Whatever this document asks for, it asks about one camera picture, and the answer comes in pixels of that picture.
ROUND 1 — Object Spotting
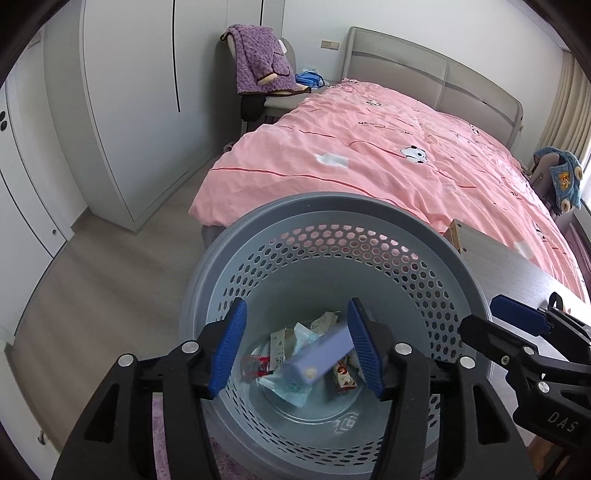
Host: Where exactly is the purple rug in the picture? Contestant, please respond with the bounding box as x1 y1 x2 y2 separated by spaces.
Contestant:
148 397 259 480

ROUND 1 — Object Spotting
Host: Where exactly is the pink printed duvet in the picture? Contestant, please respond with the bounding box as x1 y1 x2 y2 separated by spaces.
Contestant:
189 79 591 296

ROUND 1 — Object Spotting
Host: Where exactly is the purple box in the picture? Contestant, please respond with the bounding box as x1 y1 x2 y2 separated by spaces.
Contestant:
281 322 358 387

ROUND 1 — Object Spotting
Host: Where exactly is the white wardrobe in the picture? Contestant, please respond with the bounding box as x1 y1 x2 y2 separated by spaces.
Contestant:
0 0 287 287

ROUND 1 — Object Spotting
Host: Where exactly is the red candy wrapper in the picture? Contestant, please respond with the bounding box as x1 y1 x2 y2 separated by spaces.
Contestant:
240 354 273 380

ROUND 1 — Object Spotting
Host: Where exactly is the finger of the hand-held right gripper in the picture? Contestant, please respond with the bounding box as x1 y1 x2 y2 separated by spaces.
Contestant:
490 292 591 343
458 314 533 371

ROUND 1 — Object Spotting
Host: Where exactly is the beige curtain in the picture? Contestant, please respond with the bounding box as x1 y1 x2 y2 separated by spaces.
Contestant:
538 48 591 158

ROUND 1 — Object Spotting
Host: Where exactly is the small white tissue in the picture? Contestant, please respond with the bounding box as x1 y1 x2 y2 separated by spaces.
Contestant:
315 151 350 168

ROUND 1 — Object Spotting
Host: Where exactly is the black cloth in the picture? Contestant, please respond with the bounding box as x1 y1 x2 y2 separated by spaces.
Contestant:
240 95 267 123

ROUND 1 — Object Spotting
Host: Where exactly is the blue plush jacket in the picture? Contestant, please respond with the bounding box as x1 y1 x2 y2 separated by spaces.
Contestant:
549 147 586 215

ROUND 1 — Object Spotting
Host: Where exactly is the white chair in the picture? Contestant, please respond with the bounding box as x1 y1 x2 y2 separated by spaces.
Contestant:
221 32 324 134

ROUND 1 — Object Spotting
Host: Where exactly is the red white snack wrapper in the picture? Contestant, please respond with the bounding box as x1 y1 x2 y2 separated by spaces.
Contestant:
332 353 362 394

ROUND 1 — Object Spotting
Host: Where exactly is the grey perforated plastic basket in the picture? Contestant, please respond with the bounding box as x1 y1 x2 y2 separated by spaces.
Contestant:
179 193 492 469

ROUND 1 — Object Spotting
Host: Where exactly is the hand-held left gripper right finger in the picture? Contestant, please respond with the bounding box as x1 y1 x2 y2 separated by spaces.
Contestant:
346 298 539 480

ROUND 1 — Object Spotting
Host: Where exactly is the printed paper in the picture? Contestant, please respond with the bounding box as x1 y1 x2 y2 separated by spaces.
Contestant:
269 311 340 371

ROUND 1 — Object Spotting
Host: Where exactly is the blue bag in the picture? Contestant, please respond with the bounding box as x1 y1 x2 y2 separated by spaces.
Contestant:
295 68 326 88

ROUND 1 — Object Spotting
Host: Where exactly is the purple fleece robe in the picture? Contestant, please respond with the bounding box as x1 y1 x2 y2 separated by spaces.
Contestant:
225 24 301 95

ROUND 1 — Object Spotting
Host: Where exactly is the blue white wipes packet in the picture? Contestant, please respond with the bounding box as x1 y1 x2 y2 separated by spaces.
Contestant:
257 323 325 407

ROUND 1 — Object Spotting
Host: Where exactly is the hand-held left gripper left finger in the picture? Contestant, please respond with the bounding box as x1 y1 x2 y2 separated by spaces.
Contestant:
51 298 247 480

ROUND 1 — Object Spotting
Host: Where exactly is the grey bed headboard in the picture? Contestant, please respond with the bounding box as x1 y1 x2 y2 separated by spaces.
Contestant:
342 26 525 151

